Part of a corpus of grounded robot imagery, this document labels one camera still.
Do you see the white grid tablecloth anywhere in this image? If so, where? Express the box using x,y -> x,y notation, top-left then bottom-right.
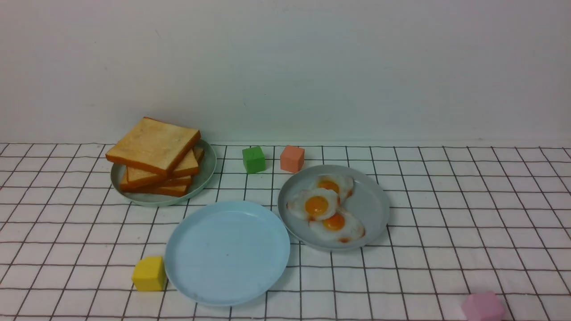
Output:
0,143 -> 571,321

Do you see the grey-green bread plate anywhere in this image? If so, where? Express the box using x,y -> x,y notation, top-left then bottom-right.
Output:
111,140 -> 217,207

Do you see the orange cube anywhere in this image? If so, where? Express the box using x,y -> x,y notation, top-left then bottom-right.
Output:
280,145 -> 305,173

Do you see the pink cube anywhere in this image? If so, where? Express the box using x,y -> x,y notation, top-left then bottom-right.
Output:
461,291 -> 506,321

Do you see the yellow cube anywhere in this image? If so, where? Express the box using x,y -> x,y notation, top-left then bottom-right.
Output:
131,256 -> 167,291

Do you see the light blue plate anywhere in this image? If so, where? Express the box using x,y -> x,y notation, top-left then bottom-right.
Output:
164,201 -> 291,306

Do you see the green cube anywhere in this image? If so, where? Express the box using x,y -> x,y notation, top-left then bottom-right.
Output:
241,146 -> 266,174

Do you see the grey egg plate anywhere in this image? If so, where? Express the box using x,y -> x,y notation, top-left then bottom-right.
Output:
277,165 -> 390,251

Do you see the fried egg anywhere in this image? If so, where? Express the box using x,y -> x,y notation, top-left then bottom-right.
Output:
309,209 -> 366,243
310,174 -> 354,203
286,188 -> 340,222

